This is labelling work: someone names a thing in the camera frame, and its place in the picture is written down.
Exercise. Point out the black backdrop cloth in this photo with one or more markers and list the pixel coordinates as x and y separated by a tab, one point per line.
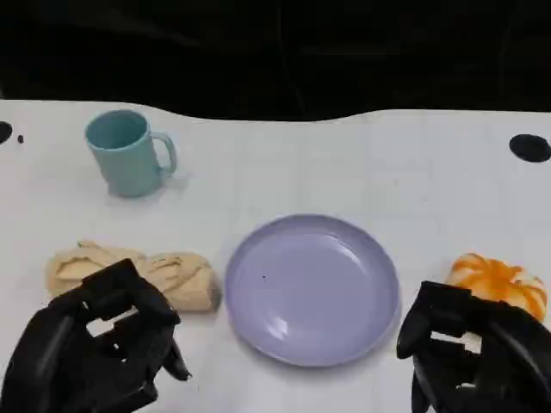
275	51

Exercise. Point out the lilac plate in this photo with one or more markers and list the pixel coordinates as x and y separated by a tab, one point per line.
310	292

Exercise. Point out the large black table grommet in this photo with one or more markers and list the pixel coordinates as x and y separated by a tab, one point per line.
3	133
529	148

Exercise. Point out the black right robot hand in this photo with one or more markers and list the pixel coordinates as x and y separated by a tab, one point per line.
508	344

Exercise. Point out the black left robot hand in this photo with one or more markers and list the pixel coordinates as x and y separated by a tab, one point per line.
64	353

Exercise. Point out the pale green mug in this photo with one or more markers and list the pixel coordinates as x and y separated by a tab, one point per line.
127	168

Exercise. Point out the orange and white bread roll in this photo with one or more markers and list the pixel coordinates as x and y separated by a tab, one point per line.
495	275

